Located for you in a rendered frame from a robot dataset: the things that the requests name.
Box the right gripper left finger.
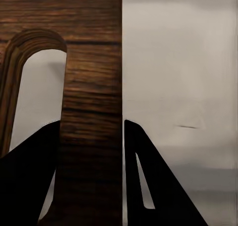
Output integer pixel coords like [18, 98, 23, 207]
[0, 120, 60, 226]

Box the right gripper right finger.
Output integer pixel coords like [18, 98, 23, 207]
[124, 120, 208, 226]

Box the cutting board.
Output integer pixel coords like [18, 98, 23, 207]
[0, 0, 123, 226]

